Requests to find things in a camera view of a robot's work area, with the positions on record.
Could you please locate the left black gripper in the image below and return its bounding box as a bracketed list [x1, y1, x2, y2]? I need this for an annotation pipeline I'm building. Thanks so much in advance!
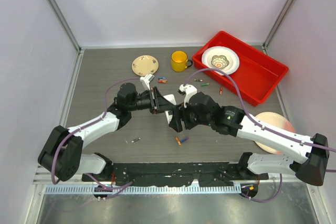
[128, 87, 173, 114]

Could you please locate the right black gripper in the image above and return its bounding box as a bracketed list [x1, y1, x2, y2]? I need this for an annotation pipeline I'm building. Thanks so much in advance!
[170, 101, 213, 132]

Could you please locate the white remote control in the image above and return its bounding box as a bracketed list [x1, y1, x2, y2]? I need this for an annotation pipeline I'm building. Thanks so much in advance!
[164, 94, 176, 124]

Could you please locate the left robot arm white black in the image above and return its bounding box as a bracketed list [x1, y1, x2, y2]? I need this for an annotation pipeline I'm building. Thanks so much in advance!
[38, 83, 176, 184]

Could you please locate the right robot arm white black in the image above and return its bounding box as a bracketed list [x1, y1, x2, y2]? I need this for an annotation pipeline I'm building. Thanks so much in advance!
[166, 92, 330, 186]

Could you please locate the orange battery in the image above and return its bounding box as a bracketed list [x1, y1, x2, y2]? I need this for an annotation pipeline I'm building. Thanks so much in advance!
[175, 137, 182, 146]

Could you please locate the purple battery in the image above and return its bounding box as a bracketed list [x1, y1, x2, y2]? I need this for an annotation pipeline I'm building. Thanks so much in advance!
[180, 137, 189, 143]

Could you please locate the cream floral plate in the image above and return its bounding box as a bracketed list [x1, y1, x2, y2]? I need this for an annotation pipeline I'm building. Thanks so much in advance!
[131, 55, 159, 77]

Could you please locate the yellow mug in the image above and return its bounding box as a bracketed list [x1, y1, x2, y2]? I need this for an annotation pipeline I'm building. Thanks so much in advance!
[171, 51, 193, 72]

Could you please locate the small patterned bowl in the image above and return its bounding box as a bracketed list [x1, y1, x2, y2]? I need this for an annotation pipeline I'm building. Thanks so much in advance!
[211, 55, 230, 69]

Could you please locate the white plate in bin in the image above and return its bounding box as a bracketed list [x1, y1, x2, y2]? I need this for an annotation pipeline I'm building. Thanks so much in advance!
[202, 46, 240, 74]

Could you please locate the red plastic bin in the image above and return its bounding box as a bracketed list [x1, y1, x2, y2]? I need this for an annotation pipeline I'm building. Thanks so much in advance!
[192, 31, 289, 106]

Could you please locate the pink rimmed plate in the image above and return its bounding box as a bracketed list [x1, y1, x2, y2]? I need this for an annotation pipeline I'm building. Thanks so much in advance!
[255, 112, 296, 154]

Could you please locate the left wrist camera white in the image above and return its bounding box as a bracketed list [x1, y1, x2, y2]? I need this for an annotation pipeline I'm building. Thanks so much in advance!
[140, 73, 154, 91]

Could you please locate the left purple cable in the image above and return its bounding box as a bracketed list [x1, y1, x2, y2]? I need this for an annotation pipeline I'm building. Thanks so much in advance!
[51, 77, 142, 200]

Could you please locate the slotted cable duct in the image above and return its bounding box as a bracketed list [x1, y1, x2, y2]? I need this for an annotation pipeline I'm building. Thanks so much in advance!
[44, 183, 241, 195]

